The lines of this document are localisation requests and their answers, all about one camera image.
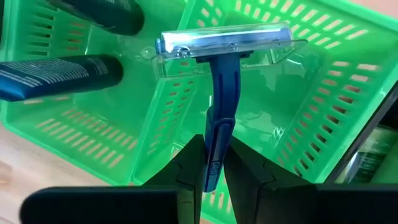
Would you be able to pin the green plastic basket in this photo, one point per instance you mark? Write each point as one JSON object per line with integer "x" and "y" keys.
{"x": 130, "y": 102}
{"x": 280, "y": 102}

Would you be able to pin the green travel bottle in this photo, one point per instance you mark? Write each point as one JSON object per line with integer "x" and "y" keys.
{"x": 370, "y": 155}

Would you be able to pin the dark blue toiletry tube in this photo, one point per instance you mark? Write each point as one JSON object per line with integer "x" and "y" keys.
{"x": 109, "y": 15}
{"x": 62, "y": 74}

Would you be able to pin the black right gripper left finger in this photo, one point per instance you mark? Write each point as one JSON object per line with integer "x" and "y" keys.
{"x": 124, "y": 205}

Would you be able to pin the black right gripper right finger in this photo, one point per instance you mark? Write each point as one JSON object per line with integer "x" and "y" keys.
{"x": 295, "y": 202}

